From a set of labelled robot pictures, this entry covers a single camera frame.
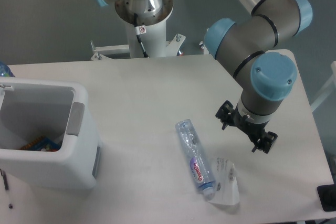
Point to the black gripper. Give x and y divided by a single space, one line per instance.
262 140

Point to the clear plastic water bottle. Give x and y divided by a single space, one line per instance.
196 158

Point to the white paper tissue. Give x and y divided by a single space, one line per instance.
226 188

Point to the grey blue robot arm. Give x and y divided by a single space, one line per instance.
244 50

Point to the white trash can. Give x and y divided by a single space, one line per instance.
59 111

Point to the colourful trash in bin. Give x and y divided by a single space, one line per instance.
43 144

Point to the black device at table edge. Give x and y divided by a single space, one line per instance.
327 197

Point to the blue bottle at left edge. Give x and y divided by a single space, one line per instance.
5 70

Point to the black pen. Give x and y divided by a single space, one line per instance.
6 186

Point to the white frame at right edge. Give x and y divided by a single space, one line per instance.
324 91

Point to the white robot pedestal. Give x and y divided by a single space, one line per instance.
145 25

